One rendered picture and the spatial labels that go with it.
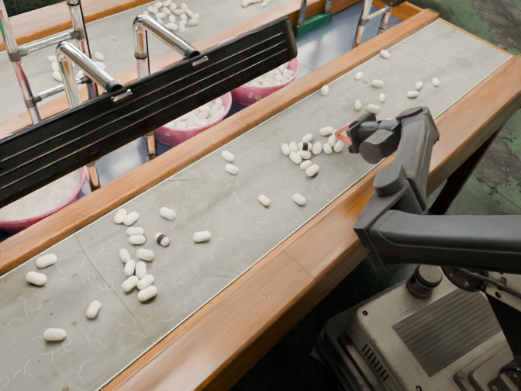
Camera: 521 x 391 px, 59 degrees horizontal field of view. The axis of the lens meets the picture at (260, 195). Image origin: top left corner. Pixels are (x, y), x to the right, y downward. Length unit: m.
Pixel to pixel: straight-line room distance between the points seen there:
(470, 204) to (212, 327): 1.72
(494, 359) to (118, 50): 1.32
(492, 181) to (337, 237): 1.63
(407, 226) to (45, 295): 0.66
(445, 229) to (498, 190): 1.95
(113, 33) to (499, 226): 1.30
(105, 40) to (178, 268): 0.84
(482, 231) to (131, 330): 0.62
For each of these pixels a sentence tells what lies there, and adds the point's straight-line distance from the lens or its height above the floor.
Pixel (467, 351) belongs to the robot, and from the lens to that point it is 1.33.
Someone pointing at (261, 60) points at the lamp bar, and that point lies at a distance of 0.88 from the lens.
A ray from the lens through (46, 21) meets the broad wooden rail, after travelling 1.62.
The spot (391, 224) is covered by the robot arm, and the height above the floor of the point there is 1.09.
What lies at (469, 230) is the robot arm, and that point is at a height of 1.17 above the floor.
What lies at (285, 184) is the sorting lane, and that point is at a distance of 1.10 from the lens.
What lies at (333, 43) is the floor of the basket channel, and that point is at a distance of 1.77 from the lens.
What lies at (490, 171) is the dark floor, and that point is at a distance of 2.60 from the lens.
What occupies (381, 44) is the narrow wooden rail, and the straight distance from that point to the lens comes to 1.65.
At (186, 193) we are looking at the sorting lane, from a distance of 1.06.
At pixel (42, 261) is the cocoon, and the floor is 0.76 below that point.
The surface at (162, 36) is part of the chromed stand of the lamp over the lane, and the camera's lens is 0.84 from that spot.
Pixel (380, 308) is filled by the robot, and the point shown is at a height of 0.47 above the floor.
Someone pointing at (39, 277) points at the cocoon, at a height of 0.76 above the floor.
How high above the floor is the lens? 1.55
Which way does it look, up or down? 49 degrees down
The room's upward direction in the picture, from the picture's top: 10 degrees clockwise
